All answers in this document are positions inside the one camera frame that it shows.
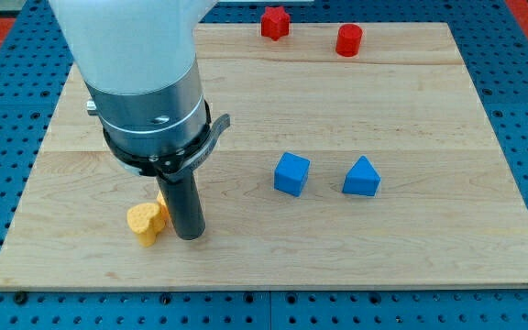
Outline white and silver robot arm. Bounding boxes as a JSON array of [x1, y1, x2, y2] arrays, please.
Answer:
[[49, 0, 217, 157]]

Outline blue cube block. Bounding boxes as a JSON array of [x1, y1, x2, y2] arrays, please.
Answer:
[[273, 152, 311, 197]]

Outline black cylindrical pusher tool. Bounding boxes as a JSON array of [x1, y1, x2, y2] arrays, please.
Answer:
[[157, 173, 205, 240]]

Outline wooden board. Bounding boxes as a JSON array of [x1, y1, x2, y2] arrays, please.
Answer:
[[0, 23, 528, 292]]

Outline blue triangular prism block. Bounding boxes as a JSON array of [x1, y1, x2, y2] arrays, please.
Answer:
[[342, 156, 381, 196]]

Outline yellow block behind tool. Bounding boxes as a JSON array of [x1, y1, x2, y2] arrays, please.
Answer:
[[156, 192, 171, 224]]

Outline yellow heart block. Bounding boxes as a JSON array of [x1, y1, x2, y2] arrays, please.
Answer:
[[126, 203, 166, 248]]

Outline red star block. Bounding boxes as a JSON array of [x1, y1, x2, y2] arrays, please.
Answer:
[[260, 6, 291, 41]]

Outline red cylinder block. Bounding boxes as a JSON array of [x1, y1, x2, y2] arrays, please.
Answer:
[[335, 23, 363, 57]]

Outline black clamp ring with lever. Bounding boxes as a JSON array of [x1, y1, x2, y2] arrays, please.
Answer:
[[101, 99, 232, 183]]

